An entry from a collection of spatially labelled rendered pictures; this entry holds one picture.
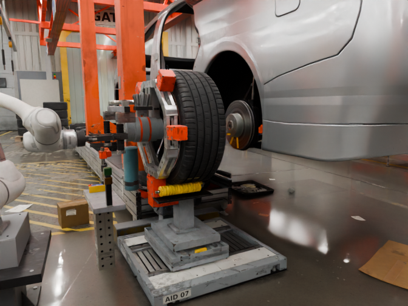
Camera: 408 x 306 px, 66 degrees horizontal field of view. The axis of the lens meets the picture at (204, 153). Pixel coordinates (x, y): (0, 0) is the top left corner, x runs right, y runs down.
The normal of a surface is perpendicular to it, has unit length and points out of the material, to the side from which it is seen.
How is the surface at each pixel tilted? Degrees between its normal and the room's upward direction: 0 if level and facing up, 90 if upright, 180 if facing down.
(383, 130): 102
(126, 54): 90
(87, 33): 90
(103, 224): 90
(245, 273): 90
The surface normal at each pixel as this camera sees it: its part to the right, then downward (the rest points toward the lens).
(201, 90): 0.36, -0.51
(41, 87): 0.36, 0.14
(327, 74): -0.84, 0.09
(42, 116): 0.53, -0.25
